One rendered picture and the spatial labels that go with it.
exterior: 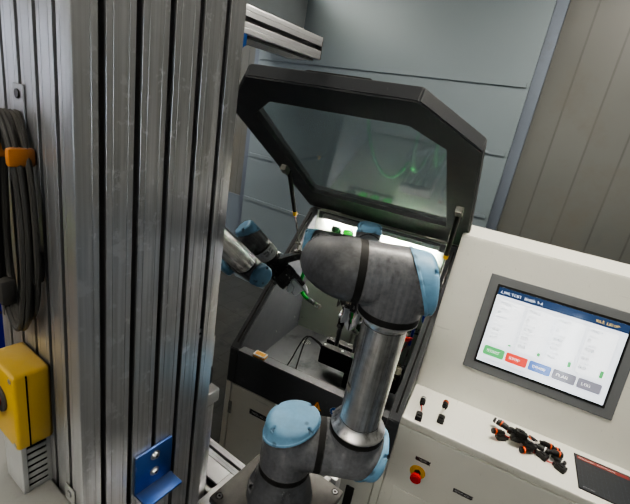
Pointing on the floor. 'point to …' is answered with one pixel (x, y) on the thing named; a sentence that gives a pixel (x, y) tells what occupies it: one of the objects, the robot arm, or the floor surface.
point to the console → (574, 273)
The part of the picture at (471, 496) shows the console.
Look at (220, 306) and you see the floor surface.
